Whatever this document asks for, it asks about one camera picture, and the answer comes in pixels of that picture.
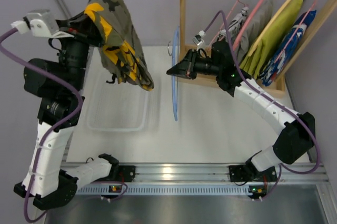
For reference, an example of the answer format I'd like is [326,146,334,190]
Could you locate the camouflage trousers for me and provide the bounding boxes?
[84,0,154,91]

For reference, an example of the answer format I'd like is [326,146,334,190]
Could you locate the light blue hanger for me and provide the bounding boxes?
[167,26,180,122]

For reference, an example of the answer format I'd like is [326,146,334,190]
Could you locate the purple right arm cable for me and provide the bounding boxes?
[204,10,321,200]

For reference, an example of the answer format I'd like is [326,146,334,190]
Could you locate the lime green trousers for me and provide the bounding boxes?
[240,0,303,78]

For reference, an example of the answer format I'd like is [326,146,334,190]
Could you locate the grey trousers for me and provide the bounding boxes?
[234,0,274,64]

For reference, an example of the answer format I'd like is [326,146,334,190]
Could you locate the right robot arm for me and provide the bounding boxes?
[166,41,315,181]

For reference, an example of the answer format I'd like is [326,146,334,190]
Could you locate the pink hanger under blue trousers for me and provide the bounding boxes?
[274,0,318,62]

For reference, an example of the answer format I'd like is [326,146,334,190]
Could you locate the aluminium rail base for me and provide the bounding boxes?
[60,162,330,184]

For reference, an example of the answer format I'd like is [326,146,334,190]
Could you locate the clear plastic basket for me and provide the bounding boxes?
[87,72,149,133]

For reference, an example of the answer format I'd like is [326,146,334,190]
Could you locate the wooden clothes rack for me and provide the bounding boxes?
[179,0,337,99]

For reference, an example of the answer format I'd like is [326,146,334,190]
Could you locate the pink wire hanger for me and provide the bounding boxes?
[209,0,247,45]

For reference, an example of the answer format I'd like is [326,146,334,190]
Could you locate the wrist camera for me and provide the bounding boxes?
[192,30,205,49]
[11,9,60,38]

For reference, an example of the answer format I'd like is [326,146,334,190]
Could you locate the white black printed trousers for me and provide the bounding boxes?
[216,6,249,44]

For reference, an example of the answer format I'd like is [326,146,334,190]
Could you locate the blue white red trousers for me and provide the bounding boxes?
[259,10,316,86]

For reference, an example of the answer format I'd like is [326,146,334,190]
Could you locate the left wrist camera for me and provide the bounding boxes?
[11,9,60,38]

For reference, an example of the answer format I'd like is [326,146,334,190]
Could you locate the wooden hanger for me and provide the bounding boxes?
[243,0,309,60]

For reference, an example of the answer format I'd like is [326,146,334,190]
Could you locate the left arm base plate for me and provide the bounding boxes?
[109,165,136,182]

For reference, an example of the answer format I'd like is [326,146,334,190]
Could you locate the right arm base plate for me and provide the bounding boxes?
[229,164,263,182]

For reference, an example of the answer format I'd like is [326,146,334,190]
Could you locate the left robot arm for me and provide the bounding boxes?
[14,13,119,211]

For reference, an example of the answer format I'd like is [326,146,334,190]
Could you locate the grey slotted cable duct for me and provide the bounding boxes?
[76,183,265,196]

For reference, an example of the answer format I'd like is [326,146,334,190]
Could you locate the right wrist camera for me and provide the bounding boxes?
[192,30,205,49]

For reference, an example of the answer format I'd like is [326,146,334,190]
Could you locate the pink padded hanger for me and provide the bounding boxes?
[231,0,280,51]

